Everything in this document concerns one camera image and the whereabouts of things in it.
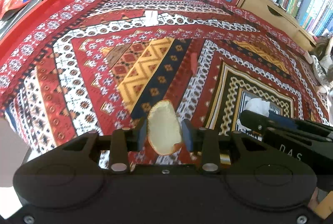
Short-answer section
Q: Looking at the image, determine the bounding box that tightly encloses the wooden drawer shelf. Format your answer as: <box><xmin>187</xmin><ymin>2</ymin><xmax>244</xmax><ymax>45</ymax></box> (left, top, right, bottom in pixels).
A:
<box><xmin>237</xmin><ymin>0</ymin><xmax>316</xmax><ymax>50</ymax></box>

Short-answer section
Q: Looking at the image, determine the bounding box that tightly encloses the white tissue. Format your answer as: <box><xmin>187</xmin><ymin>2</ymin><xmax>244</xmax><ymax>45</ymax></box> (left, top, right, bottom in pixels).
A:
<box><xmin>244</xmin><ymin>98</ymin><xmax>270</xmax><ymax>117</ymax></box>

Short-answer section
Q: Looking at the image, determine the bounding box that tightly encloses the red snack bag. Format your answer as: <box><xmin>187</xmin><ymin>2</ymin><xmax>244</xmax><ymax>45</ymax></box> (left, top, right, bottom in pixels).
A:
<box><xmin>1</xmin><ymin>0</ymin><xmax>31</xmax><ymax>21</ymax></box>

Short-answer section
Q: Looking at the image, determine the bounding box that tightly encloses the red patterned tablecloth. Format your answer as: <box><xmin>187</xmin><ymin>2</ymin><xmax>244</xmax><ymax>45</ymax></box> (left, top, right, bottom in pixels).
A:
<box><xmin>1</xmin><ymin>0</ymin><xmax>329</xmax><ymax>154</ymax></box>

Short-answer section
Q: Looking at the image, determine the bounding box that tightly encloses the brown haired doll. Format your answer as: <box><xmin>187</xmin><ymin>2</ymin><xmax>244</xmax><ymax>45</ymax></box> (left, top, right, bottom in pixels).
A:
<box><xmin>304</xmin><ymin>36</ymin><xmax>332</xmax><ymax>94</ymax></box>

